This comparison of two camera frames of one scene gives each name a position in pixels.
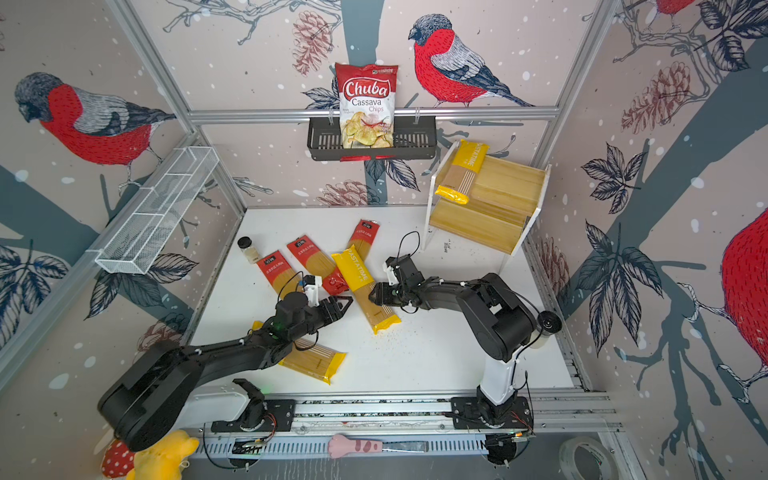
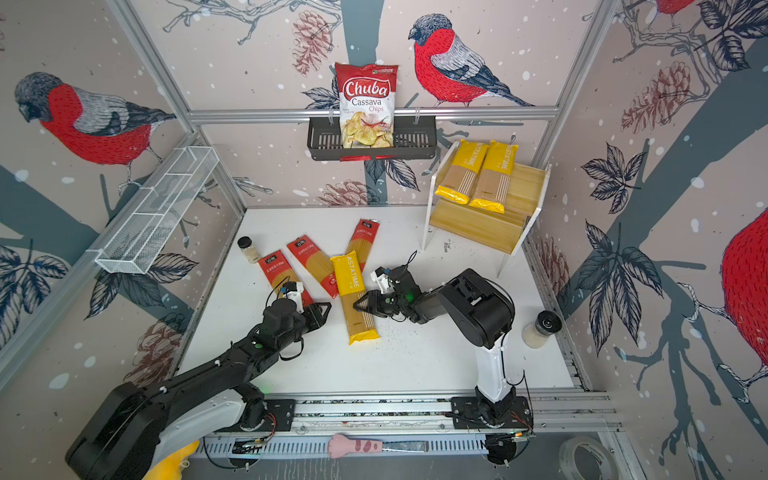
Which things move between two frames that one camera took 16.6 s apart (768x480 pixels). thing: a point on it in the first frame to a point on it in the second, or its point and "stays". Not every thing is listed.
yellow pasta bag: [361, 282] to [495, 178]
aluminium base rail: [388, 417] stays
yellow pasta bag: [462, 175] stays
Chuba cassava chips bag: [367, 102] stays
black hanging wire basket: [413, 138] stays
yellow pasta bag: [310, 358] to [350, 286]
